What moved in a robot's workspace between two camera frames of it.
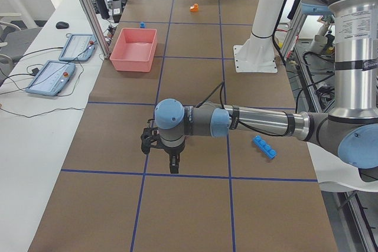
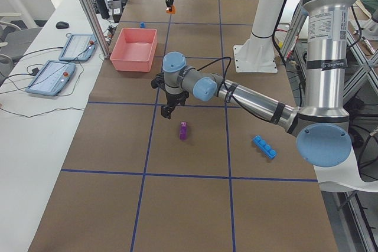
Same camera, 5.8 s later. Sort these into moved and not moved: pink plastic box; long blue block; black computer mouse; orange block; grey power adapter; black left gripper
Moved: black left gripper; orange block
Not moved: long blue block; black computer mouse; pink plastic box; grey power adapter
